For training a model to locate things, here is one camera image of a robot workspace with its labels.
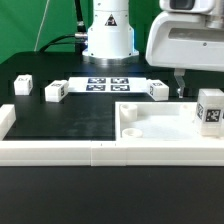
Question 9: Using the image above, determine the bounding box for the black cable bundle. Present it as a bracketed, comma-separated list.
[39, 0, 89, 54]

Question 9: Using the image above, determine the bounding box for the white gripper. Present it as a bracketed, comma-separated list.
[146, 0, 224, 98]

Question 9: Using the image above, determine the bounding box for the thin white cable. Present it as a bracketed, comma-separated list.
[33, 0, 52, 53]

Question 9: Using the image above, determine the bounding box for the white U-shaped fence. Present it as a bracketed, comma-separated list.
[0, 104, 224, 166]

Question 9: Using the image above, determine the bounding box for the white marker base plate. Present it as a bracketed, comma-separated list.
[68, 77, 146, 93]

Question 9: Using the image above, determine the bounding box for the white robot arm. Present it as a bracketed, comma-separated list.
[83, 0, 224, 92]

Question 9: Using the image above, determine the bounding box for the white square tabletop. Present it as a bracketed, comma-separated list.
[115, 102, 206, 141]

